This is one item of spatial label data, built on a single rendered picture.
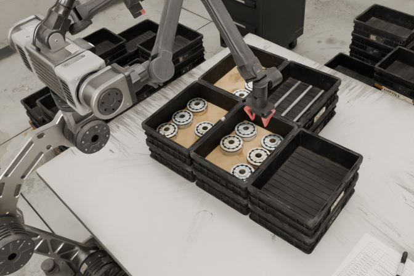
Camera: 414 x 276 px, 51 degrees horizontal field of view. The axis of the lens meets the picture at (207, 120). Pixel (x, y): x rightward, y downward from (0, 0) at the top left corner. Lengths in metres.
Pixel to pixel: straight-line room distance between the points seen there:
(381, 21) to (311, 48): 0.77
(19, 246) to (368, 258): 1.31
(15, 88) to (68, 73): 2.87
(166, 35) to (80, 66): 0.29
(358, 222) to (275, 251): 0.37
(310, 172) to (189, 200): 0.54
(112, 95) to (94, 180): 0.89
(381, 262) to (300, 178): 0.43
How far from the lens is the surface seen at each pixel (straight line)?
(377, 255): 1.86
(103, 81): 1.33
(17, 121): 3.83
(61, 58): 1.44
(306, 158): 1.94
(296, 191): 1.82
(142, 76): 1.38
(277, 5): 3.54
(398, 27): 3.52
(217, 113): 2.15
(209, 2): 1.58
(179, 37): 3.39
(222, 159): 1.93
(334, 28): 4.37
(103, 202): 2.05
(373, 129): 2.31
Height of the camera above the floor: 2.27
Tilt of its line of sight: 43 degrees down
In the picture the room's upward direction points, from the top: 7 degrees counter-clockwise
